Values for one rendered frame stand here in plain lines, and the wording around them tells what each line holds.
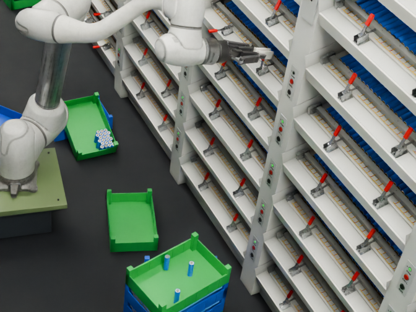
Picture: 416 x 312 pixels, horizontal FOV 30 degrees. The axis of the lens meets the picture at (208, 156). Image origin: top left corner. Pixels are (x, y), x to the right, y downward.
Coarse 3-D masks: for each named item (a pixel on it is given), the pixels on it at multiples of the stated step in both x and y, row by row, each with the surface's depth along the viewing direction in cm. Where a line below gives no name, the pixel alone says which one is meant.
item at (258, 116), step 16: (224, 64) 300; (224, 80) 303; (240, 80) 300; (224, 96) 301; (240, 96) 296; (256, 96) 291; (240, 112) 291; (256, 112) 285; (272, 112) 284; (256, 128) 283; (272, 128) 281
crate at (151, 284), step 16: (192, 240) 276; (160, 256) 270; (176, 256) 276; (192, 256) 277; (208, 256) 275; (128, 272) 260; (144, 272) 269; (160, 272) 270; (176, 272) 271; (208, 272) 272; (224, 272) 267; (144, 288) 264; (160, 288) 264; (192, 288) 266; (208, 288) 263; (144, 304) 259; (160, 304) 250; (176, 304) 254
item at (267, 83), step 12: (216, 0) 301; (228, 0) 304; (216, 12) 300; (204, 24) 303; (216, 24) 295; (216, 36) 296; (228, 36) 290; (240, 36) 289; (264, 60) 278; (252, 72) 276; (276, 72) 273; (264, 84) 270; (276, 84) 269; (276, 96) 265
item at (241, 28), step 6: (222, 6) 298; (222, 12) 298; (228, 12) 295; (222, 18) 296; (228, 18) 295; (234, 18) 293; (228, 24) 293; (234, 24) 292; (240, 24) 290; (240, 30) 289; (246, 30) 287; (246, 36) 286; (252, 36) 284; (252, 42) 284; (258, 42) 282; (270, 60) 276; (276, 60) 274; (276, 66) 273; (282, 66) 271; (282, 72) 271
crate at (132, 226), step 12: (108, 192) 343; (108, 204) 340; (120, 204) 348; (132, 204) 349; (144, 204) 350; (108, 216) 335; (120, 216) 343; (132, 216) 344; (144, 216) 345; (108, 228) 335; (120, 228) 337; (132, 228) 338; (144, 228) 339; (156, 228) 333; (120, 240) 332; (132, 240) 333; (144, 240) 334; (156, 240) 327
